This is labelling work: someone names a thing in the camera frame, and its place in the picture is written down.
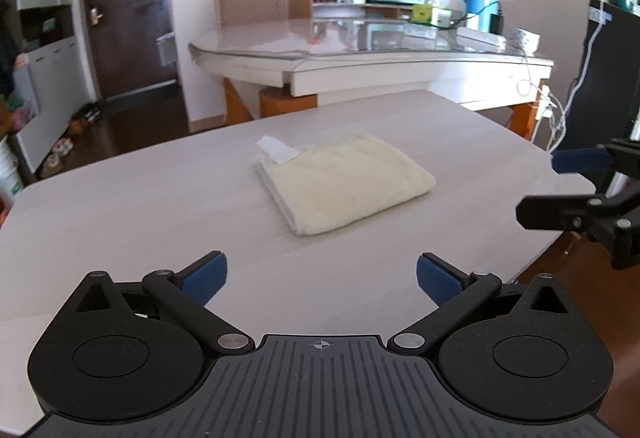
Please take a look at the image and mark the brown upholstered chair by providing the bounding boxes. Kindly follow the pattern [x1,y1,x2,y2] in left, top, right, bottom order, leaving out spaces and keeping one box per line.
[212,0,290,30]

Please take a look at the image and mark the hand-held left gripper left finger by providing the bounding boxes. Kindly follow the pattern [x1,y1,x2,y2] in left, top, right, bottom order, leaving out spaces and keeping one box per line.
[59,249,256,360]

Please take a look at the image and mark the cream towel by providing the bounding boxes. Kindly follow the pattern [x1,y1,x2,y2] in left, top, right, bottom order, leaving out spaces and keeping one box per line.
[254,130,437,237]

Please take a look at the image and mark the white riser shelf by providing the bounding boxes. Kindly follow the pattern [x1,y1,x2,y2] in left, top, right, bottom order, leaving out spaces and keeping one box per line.
[312,0,416,21]

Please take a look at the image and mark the white wall box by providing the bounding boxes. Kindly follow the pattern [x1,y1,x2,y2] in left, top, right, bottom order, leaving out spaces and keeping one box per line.
[156,32,178,67]

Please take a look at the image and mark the light sandals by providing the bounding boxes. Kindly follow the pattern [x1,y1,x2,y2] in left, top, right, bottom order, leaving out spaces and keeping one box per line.
[47,137,75,170]

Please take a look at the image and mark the black cabinet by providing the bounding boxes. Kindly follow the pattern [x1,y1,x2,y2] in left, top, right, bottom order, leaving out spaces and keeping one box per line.
[552,0,640,156]

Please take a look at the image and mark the white charging cable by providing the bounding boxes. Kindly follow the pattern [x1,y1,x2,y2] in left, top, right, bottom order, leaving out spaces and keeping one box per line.
[565,0,618,119]

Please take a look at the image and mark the dark shoes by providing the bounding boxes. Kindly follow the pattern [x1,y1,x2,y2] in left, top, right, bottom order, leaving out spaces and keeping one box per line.
[70,102,104,135]

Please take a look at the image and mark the grey shelf unit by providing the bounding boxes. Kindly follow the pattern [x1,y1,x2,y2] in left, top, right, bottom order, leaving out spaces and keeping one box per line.
[0,0,83,176]

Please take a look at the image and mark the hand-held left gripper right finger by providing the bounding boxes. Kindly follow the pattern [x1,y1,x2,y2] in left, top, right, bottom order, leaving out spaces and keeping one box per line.
[389,252,584,360]

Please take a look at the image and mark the glass-topped dining table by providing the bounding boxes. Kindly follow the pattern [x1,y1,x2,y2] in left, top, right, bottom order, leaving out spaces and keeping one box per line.
[189,15,555,139]

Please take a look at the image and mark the white power strip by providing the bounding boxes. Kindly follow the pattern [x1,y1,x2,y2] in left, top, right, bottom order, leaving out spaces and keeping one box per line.
[457,27,508,46]

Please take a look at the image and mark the white cable bundle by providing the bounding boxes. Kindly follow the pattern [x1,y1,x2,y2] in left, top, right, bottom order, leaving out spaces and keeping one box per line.
[517,43,568,154]

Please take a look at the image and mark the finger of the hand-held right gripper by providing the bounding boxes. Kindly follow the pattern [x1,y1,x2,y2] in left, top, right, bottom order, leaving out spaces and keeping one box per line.
[551,138,640,195]
[515,185,640,270]

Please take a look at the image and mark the white patterned cup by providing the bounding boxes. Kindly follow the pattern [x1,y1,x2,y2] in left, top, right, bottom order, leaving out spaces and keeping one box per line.
[512,28,541,53]

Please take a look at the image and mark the pile of dark clothes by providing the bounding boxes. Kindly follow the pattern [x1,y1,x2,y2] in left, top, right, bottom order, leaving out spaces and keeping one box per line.
[0,0,21,94]

